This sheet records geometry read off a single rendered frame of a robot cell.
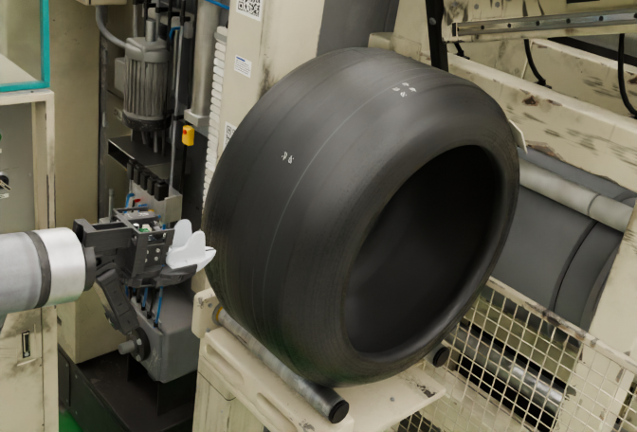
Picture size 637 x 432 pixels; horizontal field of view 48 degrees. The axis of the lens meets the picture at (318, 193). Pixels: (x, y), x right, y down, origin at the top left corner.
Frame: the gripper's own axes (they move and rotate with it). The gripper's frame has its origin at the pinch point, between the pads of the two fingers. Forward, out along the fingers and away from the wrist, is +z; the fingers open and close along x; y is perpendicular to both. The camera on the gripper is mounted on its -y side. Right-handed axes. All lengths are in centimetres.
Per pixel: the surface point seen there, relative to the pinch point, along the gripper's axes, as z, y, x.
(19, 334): 2, -51, 58
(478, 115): 38.7, 25.4, -10.8
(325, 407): 25.0, -28.2, -9.5
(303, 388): 25.0, -28.3, -3.7
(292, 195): 10.2, 10.4, -3.7
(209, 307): 22.6, -27.1, 22.7
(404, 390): 52, -35, -7
